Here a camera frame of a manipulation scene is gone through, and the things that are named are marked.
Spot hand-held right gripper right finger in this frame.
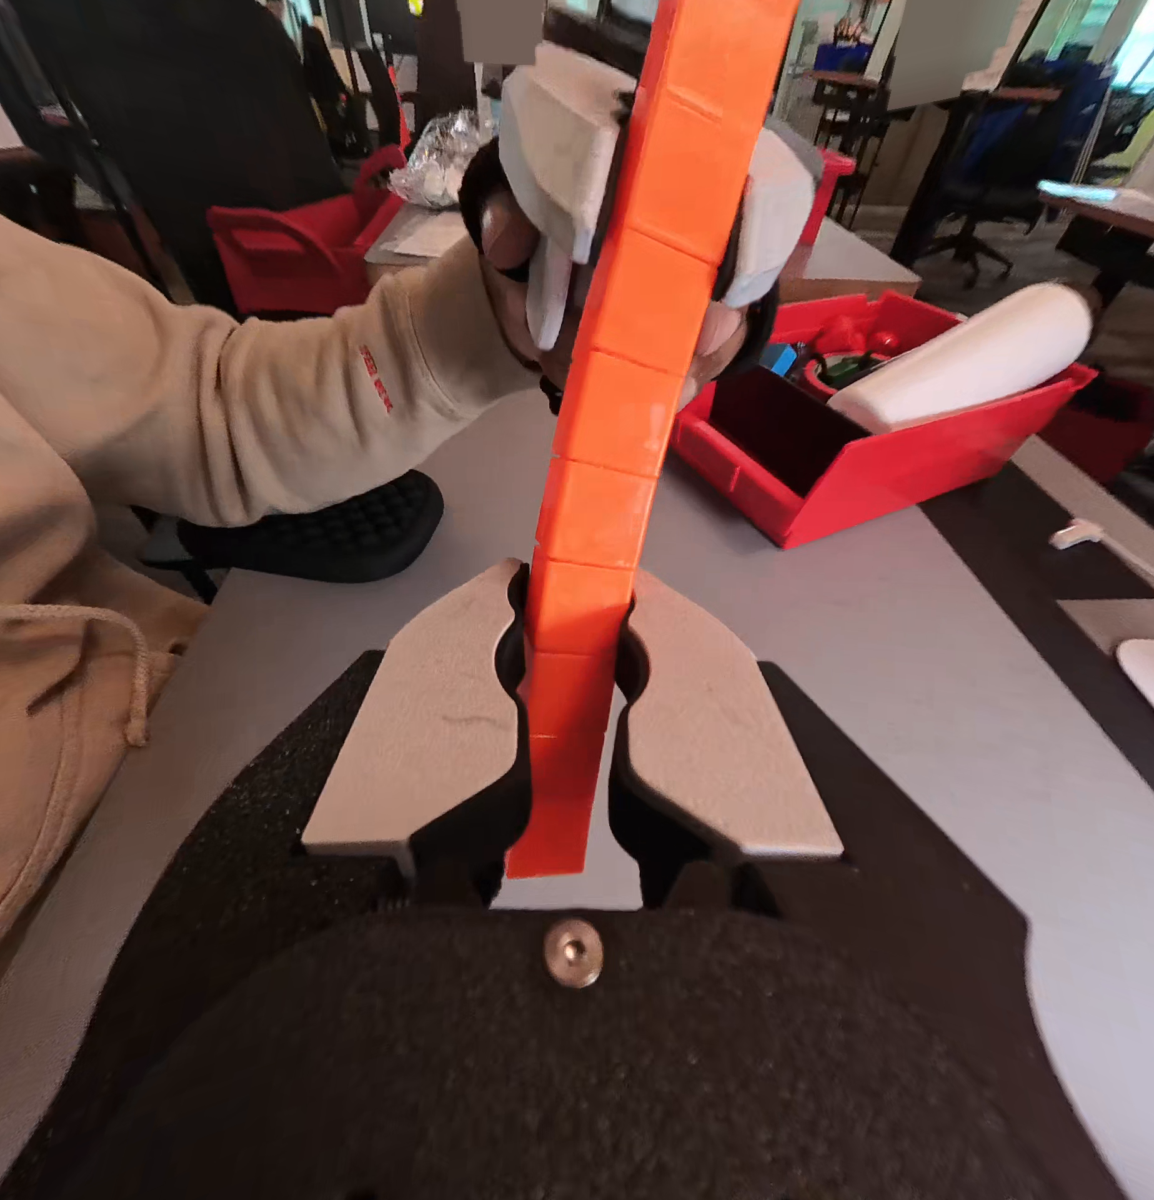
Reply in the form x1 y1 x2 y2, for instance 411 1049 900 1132
611 567 848 864

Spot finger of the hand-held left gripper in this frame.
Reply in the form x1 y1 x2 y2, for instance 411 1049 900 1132
720 128 817 313
496 43 635 355

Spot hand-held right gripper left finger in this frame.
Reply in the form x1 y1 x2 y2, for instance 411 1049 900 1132
300 560 533 859

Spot orange segmented plastic bar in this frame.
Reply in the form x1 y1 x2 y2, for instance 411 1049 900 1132
506 0 802 879

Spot red plastic bin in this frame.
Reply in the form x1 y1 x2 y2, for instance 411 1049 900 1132
665 291 1097 553

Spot person's left forearm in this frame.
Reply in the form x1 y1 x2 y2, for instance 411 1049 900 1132
209 241 540 528

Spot clear plastic wrap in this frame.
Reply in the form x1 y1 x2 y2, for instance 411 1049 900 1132
389 109 488 209

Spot red ribbed crate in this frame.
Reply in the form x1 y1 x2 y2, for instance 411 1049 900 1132
810 145 861 247

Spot wooden table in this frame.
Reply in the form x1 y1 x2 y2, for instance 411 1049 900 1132
364 203 923 307

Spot red plastic toy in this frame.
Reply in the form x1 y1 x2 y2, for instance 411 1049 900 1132
806 313 906 358

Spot wooden standing desk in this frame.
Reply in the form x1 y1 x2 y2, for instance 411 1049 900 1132
800 66 1070 109

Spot red tote bag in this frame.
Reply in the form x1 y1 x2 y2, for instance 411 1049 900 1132
204 145 411 316

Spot black office chair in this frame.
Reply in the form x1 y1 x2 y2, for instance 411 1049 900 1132
921 175 1042 287
3 0 348 313

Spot black bin divider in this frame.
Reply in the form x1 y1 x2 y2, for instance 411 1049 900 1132
704 363 874 498

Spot white cylindrical bottle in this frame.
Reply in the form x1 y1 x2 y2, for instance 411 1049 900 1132
823 281 1095 437

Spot blue bags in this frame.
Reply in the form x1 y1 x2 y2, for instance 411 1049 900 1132
948 58 1115 185

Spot red fabric bag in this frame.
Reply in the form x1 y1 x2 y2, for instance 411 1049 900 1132
1037 374 1154 488

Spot white cable with plug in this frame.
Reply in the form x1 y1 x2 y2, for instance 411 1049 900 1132
1049 517 1154 600

